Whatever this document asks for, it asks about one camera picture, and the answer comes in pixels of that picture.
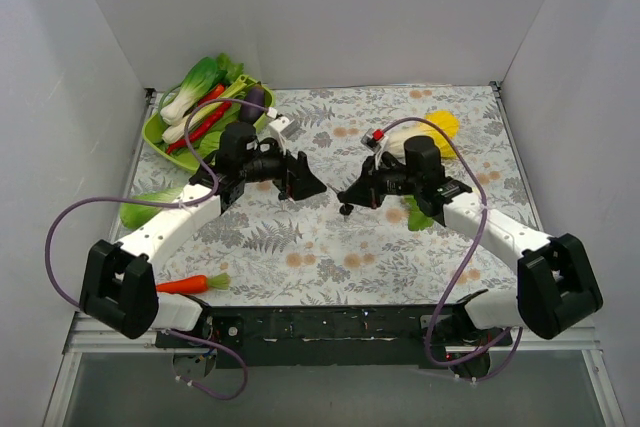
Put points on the green plastic tray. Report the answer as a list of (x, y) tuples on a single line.
[(154, 127)]

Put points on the yellow napa cabbage toy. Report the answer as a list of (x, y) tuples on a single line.
[(445, 120)]

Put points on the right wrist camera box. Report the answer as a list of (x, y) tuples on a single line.
[(375, 140)]

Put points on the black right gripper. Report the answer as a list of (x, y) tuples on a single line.
[(373, 185)]

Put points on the floral patterned table mat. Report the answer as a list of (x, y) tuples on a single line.
[(306, 253)]

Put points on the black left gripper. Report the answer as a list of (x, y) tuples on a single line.
[(289, 173)]

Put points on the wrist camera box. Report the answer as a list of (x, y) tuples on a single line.
[(281, 129), (375, 140)]

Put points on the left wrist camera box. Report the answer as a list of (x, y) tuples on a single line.
[(281, 129)]

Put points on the black headed key bunch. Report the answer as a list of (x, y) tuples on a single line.
[(345, 210)]

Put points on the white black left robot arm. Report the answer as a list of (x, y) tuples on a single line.
[(119, 288)]

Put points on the red chili pepper toy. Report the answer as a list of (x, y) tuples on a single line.
[(205, 125)]

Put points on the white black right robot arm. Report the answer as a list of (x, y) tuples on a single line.
[(556, 287)]

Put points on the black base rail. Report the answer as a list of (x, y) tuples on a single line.
[(321, 335)]

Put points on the orange carrot toy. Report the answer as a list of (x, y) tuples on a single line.
[(197, 284)]

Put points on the white radish toy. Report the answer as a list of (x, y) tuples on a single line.
[(416, 219)]

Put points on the purple eggplant toy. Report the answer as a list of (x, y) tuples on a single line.
[(256, 95)]

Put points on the green bok choy toy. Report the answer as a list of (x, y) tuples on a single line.
[(202, 77)]

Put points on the green napa cabbage toy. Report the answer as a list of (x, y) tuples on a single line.
[(144, 207)]

